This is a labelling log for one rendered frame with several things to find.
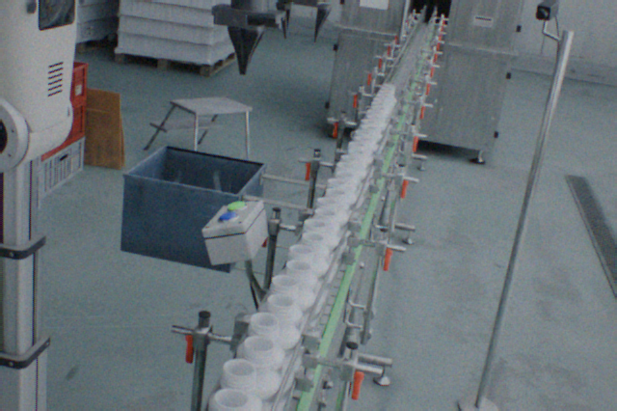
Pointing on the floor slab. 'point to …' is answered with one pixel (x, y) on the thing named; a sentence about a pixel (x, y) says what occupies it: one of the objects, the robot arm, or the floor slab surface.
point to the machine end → (341, 72)
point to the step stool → (200, 118)
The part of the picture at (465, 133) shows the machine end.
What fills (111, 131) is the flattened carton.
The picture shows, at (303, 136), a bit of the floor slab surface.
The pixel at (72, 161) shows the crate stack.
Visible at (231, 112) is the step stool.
